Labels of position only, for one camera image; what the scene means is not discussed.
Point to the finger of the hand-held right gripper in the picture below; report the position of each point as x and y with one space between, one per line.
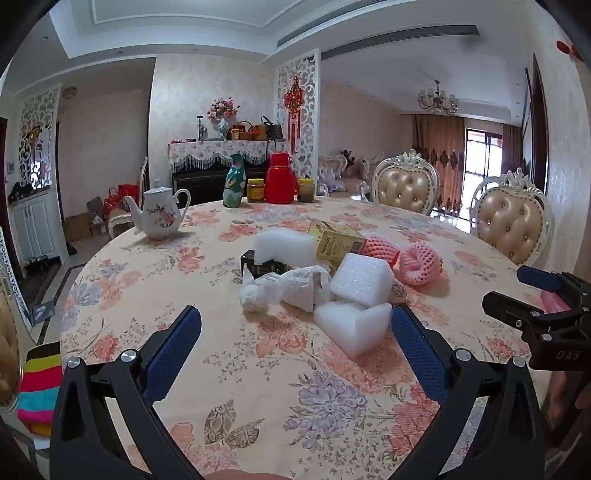
535 277
503 307

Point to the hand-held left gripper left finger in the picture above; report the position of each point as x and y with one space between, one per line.
175 350

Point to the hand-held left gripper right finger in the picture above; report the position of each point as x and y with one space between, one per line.
415 350

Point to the white foam block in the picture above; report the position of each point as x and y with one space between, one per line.
351 327
362 277
281 247

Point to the yellow cardboard box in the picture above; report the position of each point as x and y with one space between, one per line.
337 242

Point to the person's right hand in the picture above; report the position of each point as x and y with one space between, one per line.
561 397

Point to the tufted beige dining chair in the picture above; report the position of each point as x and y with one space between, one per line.
406 184
510 221

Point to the floral tablecloth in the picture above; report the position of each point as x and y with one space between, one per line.
258 369

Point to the pink foam net sleeve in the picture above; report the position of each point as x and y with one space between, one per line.
381 249

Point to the black cardboard box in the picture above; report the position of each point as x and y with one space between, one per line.
248 261

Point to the glass balcony door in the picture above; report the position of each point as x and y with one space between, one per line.
482 161

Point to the brown patterned curtain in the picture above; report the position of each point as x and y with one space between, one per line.
511 147
438 152

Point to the white floral teapot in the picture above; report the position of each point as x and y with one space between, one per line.
159 217

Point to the colourful striped cloth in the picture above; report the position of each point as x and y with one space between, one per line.
39 383

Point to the dark wooden door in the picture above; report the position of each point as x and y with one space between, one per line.
538 129

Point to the brown cardboard box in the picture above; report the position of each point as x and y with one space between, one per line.
76 228

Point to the red bags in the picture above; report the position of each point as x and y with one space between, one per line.
122 196

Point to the black upright piano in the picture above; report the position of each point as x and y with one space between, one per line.
198 182

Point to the green painted vase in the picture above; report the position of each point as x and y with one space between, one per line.
233 184

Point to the yellow-lid glass jar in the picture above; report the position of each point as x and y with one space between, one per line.
255 191

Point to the white cabinet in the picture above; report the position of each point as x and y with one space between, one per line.
37 226

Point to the ornate white sofa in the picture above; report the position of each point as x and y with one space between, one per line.
330 177

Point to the dark-filled glass jar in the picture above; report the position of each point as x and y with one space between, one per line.
306 191

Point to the red thermos jug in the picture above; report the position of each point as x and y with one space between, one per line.
279 184

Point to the floral lace piano cover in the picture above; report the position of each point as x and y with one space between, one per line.
207 150

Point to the ceiling chandelier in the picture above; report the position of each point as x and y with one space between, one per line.
436 99

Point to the brown basket bag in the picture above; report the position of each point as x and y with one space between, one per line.
247 131

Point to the vase with pink flowers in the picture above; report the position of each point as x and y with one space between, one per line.
223 124

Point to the white lattice screen panel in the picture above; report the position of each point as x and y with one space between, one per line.
308 138
39 129

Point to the black handbag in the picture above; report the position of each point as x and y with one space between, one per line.
273 131

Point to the red knot hanging ornament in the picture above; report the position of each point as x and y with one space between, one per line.
293 99

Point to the ceiling air vent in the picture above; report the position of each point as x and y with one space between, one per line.
369 36

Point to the red wall decoration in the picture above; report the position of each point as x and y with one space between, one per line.
570 50

